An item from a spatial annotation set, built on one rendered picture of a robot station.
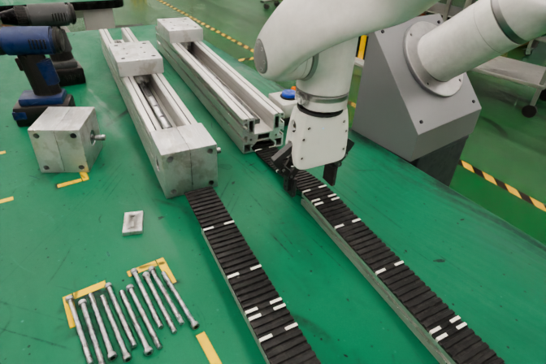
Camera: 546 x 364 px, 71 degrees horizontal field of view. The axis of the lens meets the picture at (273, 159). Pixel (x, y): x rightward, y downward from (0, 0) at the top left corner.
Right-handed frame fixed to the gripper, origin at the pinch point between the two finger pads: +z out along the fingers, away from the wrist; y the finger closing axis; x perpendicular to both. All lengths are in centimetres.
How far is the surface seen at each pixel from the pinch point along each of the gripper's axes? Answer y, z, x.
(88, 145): -34.6, -0.5, 27.1
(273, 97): 9.2, -1.9, 32.8
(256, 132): -1.5, -0.5, 20.0
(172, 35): -4, -7, 76
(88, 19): -21, 15, 203
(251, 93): 2.5, -4.5, 31.6
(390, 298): -1.9, 2.8, -24.5
